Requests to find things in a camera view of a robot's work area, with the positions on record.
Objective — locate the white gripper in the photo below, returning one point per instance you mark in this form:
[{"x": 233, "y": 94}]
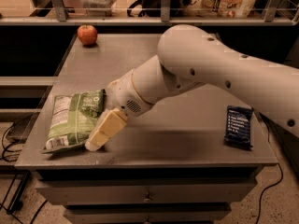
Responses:
[{"x": 121, "y": 93}]

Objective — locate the green jalapeno chip bag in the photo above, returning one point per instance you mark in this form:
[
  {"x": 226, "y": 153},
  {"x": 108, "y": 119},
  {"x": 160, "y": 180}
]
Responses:
[{"x": 73, "y": 118}]

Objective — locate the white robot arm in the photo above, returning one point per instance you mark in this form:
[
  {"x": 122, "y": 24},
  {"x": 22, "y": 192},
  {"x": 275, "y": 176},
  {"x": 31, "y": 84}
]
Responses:
[{"x": 188, "y": 57}]

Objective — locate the red apple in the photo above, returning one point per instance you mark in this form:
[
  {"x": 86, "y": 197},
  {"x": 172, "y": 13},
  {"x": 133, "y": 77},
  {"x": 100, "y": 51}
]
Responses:
[{"x": 87, "y": 34}]

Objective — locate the black bag on shelf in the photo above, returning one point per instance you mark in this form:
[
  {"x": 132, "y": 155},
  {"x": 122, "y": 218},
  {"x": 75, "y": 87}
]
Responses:
[{"x": 153, "y": 8}]

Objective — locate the grey drawer cabinet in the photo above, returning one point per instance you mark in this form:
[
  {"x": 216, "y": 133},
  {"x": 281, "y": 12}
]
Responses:
[{"x": 176, "y": 151}]

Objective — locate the upper drawer knob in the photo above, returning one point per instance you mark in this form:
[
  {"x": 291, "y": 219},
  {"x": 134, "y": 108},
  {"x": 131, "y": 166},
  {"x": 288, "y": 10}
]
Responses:
[{"x": 147, "y": 198}]

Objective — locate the clear plastic container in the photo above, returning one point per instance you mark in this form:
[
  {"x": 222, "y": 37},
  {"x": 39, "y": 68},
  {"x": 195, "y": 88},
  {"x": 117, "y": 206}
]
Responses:
[{"x": 98, "y": 8}]

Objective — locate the dark blue snack bar wrapper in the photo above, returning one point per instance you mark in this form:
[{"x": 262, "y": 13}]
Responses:
[{"x": 237, "y": 130}]

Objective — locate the metal shelf rail frame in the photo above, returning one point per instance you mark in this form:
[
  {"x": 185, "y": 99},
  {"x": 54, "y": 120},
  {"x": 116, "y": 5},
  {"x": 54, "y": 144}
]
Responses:
[{"x": 71, "y": 12}]

